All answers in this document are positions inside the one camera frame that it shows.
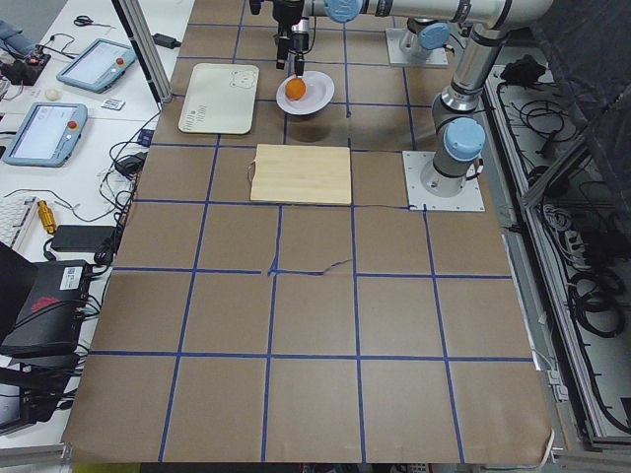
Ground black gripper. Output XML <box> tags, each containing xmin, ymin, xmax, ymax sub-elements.
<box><xmin>272</xmin><ymin>0</ymin><xmax>310</xmax><ymax>78</ymax></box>

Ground orange fruit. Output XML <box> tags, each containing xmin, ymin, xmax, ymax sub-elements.
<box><xmin>284</xmin><ymin>77</ymin><xmax>307</xmax><ymax>101</ymax></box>

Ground white round plate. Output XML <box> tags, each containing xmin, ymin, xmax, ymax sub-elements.
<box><xmin>276</xmin><ymin>71</ymin><xmax>335</xmax><ymax>115</ymax></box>

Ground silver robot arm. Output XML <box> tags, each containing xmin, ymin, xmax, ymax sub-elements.
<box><xmin>272</xmin><ymin>1</ymin><xmax>552</xmax><ymax>79</ymax></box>
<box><xmin>432</xmin><ymin>25</ymin><xmax>504</xmax><ymax>178</ymax></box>

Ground cream bear tray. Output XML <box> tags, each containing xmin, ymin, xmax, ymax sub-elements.
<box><xmin>178</xmin><ymin>63</ymin><xmax>259</xmax><ymax>135</ymax></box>

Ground bamboo cutting board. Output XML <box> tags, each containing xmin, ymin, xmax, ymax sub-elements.
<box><xmin>250</xmin><ymin>144</ymin><xmax>352</xmax><ymax>205</ymax></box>

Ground blue teach pendant far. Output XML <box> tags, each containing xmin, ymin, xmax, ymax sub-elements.
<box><xmin>56</xmin><ymin>38</ymin><xmax>137</xmax><ymax>93</ymax></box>

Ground blue teach pendant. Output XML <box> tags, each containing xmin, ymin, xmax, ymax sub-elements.
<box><xmin>56</xmin><ymin>38</ymin><xmax>137</xmax><ymax>93</ymax></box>
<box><xmin>2</xmin><ymin>102</ymin><xmax>88</xmax><ymax>168</ymax></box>

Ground black scissors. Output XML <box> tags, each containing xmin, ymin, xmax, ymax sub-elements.
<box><xmin>73</xmin><ymin>15</ymin><xmax>95</xmax><ymax>28</ymax></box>

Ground blue teach pendant near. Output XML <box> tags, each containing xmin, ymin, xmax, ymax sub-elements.
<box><xmin>2</xmin><ymin>102</ymin><xmax>88</xmax><ymax>168</ymax></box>

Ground black power adapter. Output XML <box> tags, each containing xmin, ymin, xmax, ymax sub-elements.
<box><xmin>50</xmin><ymin>225</ymin><xmax>114</xmax><ymax>252</ymax></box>

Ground gold metal cylinder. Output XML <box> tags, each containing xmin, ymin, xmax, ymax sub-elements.
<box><xmin>37</xmin><ymin>200</ymin><xmax>57</xmax><ymax>235</ymax></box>

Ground white keyboard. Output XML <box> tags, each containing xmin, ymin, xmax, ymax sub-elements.
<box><xmin>0</xmin><ymin>195</ymin><xmax>37</xmax><ymax>251</ymax></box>

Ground black computer box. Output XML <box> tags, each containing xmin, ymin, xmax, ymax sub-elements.
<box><xmin>1</xmin><ymin>259</ymin><xmax>93</xmax><ymax>359</ymax></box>

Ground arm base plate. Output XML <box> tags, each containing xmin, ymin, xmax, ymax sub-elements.
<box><xmin>386</xmin><ymin>28</ymin><xmax>449</xmax><ymax>69</ymax></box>
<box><xmin>402</xmin><ymin>151</ymin><xmax>485</xmax><ymax>212</ymax></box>

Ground aluminium frame post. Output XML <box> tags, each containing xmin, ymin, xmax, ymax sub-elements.
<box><xmin>111</xmin><ymin>0</ymin><xmax>173</xmax><ymax>104</ymax></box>

